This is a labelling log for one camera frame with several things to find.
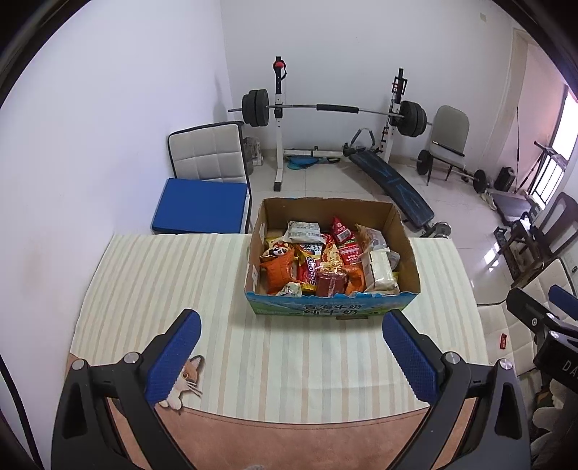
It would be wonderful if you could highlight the black step platform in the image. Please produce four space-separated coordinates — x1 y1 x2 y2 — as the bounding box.
491 192 538 227

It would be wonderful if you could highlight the white quilted chair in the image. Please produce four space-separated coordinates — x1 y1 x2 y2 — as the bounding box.
168 122 251 186
476 257 578 376

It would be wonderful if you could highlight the blue cushion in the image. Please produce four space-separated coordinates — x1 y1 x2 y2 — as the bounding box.
151 178 252 235

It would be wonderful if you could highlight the black blue sit-up bench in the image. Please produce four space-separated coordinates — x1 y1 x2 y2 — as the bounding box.
343 128 436 227

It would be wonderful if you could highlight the long barbell with plates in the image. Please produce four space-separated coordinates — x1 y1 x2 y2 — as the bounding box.
227 88 432 138

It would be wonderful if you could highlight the striped cat tablecloth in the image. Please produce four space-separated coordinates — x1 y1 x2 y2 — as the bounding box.
70 232 491 426

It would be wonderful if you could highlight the white fluffy fabric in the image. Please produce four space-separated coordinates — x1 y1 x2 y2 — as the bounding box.
532 393 578 457

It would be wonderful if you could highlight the black cable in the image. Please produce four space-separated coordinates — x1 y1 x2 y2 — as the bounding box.
0 352 43 470

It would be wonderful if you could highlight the window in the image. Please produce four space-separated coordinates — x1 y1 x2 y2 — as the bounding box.
526 84 572 209

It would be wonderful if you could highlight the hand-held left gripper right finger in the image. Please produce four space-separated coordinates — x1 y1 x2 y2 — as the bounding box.
382 309 531 470

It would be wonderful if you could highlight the black metal stand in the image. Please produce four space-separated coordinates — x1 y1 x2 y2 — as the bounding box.
517 141 570 195

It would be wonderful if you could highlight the cardboard box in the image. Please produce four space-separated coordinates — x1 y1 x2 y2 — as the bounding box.
244 197 422 320

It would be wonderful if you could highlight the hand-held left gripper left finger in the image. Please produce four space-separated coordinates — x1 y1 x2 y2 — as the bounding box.
51 308 202 470

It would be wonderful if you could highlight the dark wooden chair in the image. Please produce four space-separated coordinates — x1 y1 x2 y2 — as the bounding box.
510 192 578 285

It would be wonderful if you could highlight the clear white snack pack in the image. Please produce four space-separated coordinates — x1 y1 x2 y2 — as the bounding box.
361 250 400 292

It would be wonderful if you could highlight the dumbbell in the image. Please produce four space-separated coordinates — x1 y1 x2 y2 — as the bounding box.
420 221 452 239

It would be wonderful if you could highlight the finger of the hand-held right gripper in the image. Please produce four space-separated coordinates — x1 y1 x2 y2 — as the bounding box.
506 288 558 342
548 285 578 333

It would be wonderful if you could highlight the grey chair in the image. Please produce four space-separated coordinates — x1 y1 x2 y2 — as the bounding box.
427 105 470 186

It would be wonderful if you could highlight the short barbell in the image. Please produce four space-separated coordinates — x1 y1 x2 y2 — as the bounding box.
416 149 488 193

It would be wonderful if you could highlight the black speaker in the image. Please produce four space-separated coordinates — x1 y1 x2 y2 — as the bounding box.
493 166 516 192

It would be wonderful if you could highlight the pile of snack packets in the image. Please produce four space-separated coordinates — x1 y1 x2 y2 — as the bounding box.
258 216 402 298

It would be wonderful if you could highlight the white barbell rack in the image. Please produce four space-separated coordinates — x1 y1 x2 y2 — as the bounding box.
270 56 407 193

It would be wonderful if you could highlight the orange snack packet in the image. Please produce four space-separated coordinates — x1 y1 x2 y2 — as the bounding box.
259 242 296 294
343 266 366 294

